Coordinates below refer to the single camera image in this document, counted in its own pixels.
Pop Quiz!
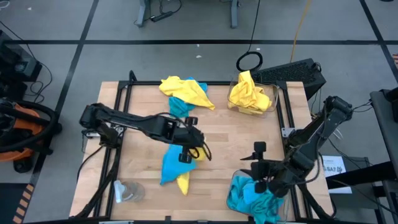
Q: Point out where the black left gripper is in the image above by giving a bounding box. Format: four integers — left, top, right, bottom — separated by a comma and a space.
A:
164, 116, 206, 164

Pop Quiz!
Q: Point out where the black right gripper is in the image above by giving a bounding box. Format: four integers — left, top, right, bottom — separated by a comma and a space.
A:
239, 141, 292, 194

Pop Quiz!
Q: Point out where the clear plastic basket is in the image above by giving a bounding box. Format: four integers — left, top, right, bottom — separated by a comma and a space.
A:
226, 169, 290, 224
226, 81, 279, 118

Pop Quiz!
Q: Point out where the teal microfiber towel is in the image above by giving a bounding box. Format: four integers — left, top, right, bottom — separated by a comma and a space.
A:
169, 96, 196, 119
228, 175, 285, 224

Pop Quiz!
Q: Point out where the white paper sign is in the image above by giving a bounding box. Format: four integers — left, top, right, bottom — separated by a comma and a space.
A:
322, 154, 353, 194

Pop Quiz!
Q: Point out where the small clear plastic cup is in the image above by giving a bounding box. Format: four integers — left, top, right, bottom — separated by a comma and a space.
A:
113, 179, 146, 204

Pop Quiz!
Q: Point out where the black metal beam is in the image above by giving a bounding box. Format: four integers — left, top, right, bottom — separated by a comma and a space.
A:
325, 161, 398, 191

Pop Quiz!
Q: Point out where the black power strip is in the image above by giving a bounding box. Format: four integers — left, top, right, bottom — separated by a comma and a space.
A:
150, 11, 174, 23

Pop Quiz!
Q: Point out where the gray desk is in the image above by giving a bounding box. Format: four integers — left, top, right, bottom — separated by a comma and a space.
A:
369, 88, 398, 187

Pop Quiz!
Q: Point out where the gray table leg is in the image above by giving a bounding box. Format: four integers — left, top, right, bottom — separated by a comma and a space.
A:
134, 0, 151, 28
229, 0, 241, 29

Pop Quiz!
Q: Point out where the orange shop vacuum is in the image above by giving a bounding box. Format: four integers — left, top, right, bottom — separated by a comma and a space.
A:
0, 98, 43, 174

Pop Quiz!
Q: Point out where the black equipment case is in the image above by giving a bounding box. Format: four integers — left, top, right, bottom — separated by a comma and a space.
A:
0, 29, 43, 100

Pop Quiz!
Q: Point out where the black hazard striped mat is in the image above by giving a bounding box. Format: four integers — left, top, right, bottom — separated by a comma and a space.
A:
0, 182, 35, 224

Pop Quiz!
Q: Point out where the black aluminium table frame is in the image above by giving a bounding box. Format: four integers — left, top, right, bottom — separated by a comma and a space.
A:
70, 70, 338, 224

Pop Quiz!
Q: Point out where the black coiled cable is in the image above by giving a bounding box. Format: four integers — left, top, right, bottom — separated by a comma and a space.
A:
235, 0, 264, 74

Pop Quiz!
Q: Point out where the black vacuum hose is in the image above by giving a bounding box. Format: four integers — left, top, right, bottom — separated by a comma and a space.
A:
0, 98, 63, 153

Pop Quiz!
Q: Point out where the yellow cable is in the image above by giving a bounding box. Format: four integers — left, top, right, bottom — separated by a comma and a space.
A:
289, 0, 313, 63

